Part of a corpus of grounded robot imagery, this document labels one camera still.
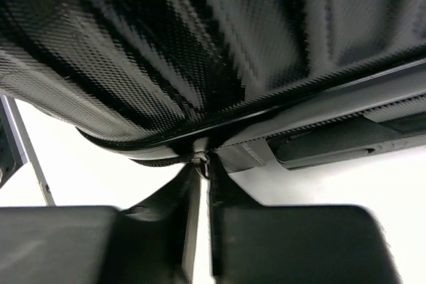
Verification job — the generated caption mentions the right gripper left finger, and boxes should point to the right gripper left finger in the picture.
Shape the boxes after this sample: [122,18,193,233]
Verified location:
[1,164,200,283]

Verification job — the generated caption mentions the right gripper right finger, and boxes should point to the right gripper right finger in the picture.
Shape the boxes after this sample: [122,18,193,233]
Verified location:
[208,157,400,284]

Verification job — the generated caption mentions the black hard-shell suitcase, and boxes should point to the black hard-shell suitcase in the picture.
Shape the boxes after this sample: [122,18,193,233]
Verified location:
[1,0,425,172]

